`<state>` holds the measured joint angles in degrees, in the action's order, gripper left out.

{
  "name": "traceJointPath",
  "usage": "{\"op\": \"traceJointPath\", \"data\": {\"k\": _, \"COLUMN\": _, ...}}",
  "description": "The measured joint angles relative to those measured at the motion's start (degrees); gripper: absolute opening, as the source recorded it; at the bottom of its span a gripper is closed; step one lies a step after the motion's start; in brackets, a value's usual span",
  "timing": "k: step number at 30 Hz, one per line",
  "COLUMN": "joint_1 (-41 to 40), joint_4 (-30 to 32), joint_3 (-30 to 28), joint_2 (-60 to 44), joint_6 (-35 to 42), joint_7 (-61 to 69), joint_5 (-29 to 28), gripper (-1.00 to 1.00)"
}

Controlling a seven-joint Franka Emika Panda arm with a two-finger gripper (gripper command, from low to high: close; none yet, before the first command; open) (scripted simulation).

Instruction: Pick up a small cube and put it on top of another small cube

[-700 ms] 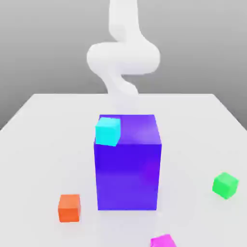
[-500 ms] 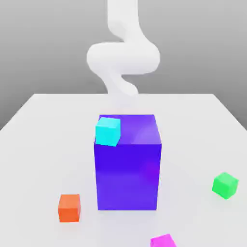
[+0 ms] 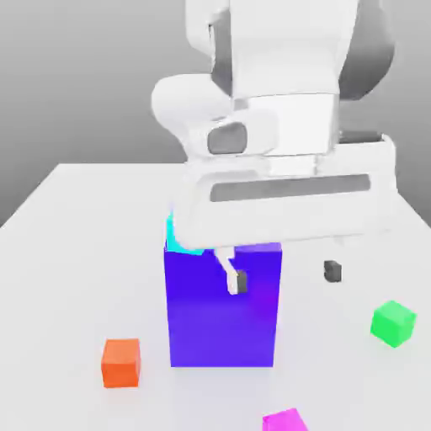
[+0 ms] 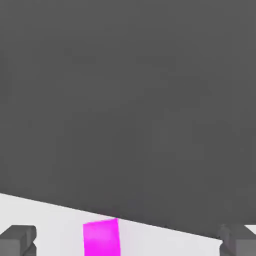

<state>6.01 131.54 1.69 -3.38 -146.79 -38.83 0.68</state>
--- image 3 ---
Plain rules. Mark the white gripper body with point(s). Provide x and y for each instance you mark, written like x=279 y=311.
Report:
x=283 y=219

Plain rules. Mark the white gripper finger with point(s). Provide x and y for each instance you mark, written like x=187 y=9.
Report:
x=332 y=271
x=235 y=281

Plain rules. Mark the small cyan cube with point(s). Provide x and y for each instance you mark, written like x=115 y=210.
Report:
x=172 y=240

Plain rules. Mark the small green cube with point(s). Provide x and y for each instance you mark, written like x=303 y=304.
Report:
x=392 y=323

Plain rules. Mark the small orange cube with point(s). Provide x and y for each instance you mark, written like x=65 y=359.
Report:
x=119 y=363

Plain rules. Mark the small magenta cube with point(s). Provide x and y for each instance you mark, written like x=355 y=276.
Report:
x=284 y=421

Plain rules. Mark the large blue box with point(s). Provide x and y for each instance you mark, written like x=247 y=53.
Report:
x=215 y=320

